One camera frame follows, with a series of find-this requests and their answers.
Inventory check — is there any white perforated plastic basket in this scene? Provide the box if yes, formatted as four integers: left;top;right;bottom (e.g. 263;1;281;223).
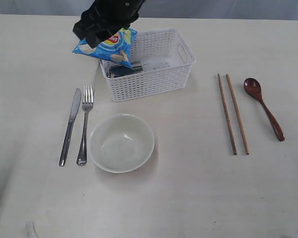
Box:
99;28;196;102

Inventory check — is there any stainless steel cup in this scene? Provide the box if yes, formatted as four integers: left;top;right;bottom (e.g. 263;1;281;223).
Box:
107;61;143;78

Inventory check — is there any silver metal fork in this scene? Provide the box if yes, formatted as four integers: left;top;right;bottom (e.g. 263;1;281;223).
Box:
76;85;94;166

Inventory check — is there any dark wooden spoon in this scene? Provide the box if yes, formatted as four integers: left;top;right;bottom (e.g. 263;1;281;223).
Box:
243;77;285;141

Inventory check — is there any blue chips snack bag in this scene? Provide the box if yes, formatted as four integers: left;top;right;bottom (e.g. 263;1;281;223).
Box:
72;28;138;68

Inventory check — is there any silver metal table knife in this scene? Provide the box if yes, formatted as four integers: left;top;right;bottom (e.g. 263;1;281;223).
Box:
59;88;81;167

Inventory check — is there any glossy ceramic bowl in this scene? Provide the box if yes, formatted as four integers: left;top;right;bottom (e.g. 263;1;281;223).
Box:
88;114;155;174

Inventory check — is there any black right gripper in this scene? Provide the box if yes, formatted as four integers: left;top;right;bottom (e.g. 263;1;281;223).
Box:
73;0;144;48

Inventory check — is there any brown wooden chopstick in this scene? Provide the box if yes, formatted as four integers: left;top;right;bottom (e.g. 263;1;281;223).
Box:
225;73;250;155
217;73;237;155

